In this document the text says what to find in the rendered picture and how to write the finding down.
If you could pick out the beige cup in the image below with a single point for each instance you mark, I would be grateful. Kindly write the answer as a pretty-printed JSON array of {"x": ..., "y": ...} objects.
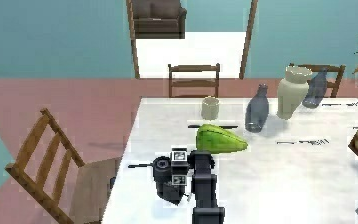
[{"x": 210, "y": 108}]

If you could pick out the brown wooden door frame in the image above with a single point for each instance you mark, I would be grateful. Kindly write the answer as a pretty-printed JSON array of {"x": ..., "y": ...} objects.
[{"x": 133, "y": 50}]

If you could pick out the brown wooden chair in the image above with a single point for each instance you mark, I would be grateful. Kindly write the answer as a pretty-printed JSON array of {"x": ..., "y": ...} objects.
[
  {"x": 193, "y": 68},
  {"x": 335, "y": 69},
  {"x": 93, "y": 190}
]

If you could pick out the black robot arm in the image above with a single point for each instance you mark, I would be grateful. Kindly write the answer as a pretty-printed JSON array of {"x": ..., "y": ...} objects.
[{"x": 203, "y": 186}]

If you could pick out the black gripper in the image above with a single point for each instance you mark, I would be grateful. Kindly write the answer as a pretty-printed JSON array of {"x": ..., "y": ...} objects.
[{"x": 162, "y": 173}]

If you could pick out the cream vase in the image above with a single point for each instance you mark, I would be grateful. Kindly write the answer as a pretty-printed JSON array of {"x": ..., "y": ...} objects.
[{"x": 291, "y": 93}]

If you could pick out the grey fork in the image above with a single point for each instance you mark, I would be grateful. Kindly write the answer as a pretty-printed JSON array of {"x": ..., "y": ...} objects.
[{"x": 307, "y": 142}]

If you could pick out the dark brown sofa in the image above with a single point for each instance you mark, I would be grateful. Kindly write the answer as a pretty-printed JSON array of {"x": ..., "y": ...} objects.
[{"x": 157, "y": 23}]

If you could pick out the grey glass bottle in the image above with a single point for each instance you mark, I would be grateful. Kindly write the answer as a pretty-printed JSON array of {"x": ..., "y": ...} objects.
[
  {"x": 316, "y": 90},
  {"x": 256, "y": 111}
]

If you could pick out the white table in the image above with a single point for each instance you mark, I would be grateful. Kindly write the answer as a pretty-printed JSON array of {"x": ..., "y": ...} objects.
[{"x": 287, "y": 183}]

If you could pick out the grey thin utensil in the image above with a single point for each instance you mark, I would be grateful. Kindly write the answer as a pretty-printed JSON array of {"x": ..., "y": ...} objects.
[{"x": 337, "y": 104}]

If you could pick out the green leafy vegetable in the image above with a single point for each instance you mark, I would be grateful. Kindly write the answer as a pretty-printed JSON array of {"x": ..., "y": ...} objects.
[{"x": 217, "y": 140}]

